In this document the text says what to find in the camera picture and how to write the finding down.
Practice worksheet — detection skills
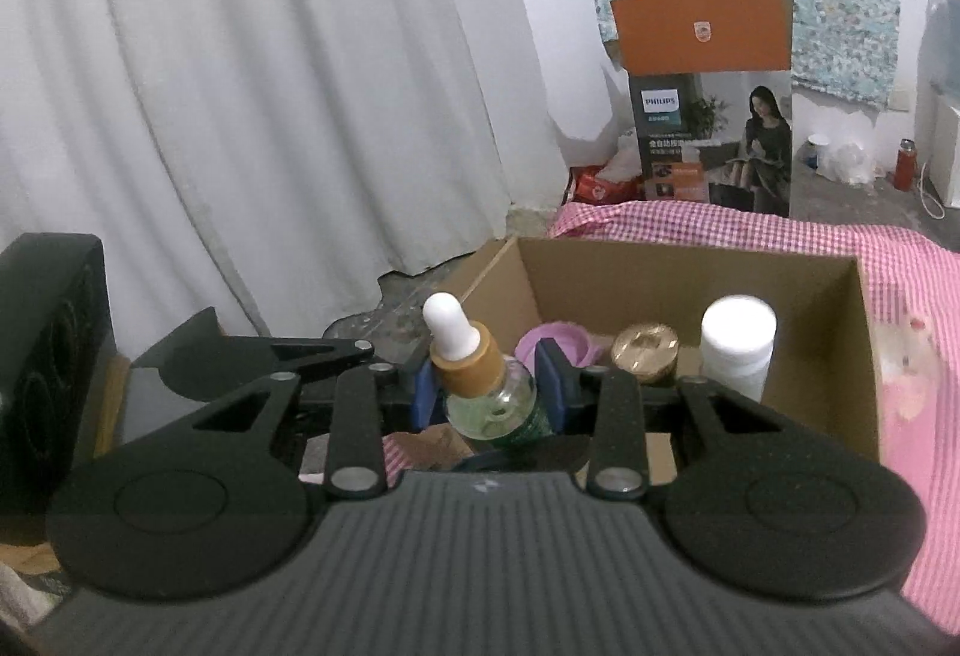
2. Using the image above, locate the cardboard box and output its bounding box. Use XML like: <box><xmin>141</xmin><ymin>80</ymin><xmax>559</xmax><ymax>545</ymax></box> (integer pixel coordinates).
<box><xmin>435</xmin><ymin>236</ymin><xmax>882</xmax><ymax>485</ymax></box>

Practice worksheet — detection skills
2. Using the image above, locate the red tissue pack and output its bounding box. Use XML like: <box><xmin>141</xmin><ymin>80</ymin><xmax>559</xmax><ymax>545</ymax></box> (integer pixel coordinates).
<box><xmin>566</xmin><ymin>165</ymin><xmax>642</xmax><ymax>205</ymax></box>

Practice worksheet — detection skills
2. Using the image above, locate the pink plastic cup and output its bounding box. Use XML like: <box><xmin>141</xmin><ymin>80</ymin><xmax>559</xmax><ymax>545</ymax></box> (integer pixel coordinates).
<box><xmin>516</xmin><ymin>321</ymin><xmax>612</xmax><ymax>372</ymax></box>

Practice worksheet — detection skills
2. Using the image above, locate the white plastic bag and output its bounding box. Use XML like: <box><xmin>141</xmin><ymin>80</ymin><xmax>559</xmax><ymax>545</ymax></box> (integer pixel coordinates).
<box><xmin>596</xmin><ymin>130</ymin><xmax>640</xmax><ymax>179</ymax></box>
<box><xmin>806</xmin><ymin>133</ymin><xmax>880</xmax><ymax>183</ymax></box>

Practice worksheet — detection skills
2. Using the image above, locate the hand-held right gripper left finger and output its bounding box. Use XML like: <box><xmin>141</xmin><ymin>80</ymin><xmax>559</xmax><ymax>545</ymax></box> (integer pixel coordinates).
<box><xmin>120</xmin><ymin>356</ymin><xmax>437</xmax><ymax>501</ymax></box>

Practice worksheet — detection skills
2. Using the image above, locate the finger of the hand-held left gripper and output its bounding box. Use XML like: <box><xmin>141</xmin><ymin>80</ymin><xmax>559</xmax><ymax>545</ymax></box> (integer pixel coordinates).
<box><xmin>131</xmin><ymin>307</ymin><xmax>376</xmax><ymax>407</ymax></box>

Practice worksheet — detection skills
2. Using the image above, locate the glass dropper bottle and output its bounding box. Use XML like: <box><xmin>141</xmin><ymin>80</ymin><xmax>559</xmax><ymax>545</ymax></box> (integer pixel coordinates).
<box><xmin>422</xmin><ymin>292</ymin><xmax>552</xmax><ymax>455</ymax></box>

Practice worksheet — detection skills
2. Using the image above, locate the blue water bottle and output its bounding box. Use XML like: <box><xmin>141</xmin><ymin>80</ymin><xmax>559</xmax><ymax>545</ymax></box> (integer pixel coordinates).
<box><xmin>926</xmin><ymin>0</ymin><xmax>960</xmax><ymax>95</ymax></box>

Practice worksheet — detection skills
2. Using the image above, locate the white curtain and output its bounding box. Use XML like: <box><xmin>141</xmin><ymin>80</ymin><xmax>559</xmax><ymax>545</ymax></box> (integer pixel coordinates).
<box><xmin>0</xmin><ymin>0</ymin><xmax>571</xmax><ymax>357</ymax></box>

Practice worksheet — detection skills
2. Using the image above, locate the white power cable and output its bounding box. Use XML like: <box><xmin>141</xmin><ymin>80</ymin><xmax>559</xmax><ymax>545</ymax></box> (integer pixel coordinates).
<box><xmin>911</xmin><ymin>172</ymin><xmax>947</xmax><ymax>221</ymax></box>

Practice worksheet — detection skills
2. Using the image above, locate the white plastic bottle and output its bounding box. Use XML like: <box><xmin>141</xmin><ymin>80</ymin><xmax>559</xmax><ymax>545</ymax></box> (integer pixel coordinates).
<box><xmin>700</xmin><ymin>296</ymin><xmax>777</xmax><ymax>402</ymax></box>

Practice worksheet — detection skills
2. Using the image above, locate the red thermos flask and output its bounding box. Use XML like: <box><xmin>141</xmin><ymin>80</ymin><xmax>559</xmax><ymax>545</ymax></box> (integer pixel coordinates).
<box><xmin>892</xmin><ymin>139</ymin><xmax>917</xmax><ymax>191</ymax></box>

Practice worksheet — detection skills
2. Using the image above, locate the white water dispenser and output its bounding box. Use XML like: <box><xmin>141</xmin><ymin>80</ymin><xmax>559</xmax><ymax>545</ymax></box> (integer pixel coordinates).
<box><xmin>928</xmin><ymin>82</ymin><xmax>960</xmax><ymax>209</ymax></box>

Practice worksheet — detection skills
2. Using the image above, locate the pink checked cloth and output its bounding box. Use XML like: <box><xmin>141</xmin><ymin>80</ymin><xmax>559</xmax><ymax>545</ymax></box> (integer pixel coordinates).
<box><xmin>547</xmin><ymin>198</ymin><xmax>960</xmax><ymax>634</ymax></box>

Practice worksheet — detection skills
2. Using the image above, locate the orange printed appliance box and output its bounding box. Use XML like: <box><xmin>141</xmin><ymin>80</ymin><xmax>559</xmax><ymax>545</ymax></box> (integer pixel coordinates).
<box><xmin>609</xmin><ymin>0</ymin><xmax>796</xmax><ymax>218</ymax></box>

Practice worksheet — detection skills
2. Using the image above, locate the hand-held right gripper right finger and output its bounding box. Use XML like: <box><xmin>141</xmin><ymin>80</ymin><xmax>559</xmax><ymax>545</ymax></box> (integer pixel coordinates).
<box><xmin>536</xmin><ymin>337</ymin><xmax>863</xmax><ymax>501</ymax></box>

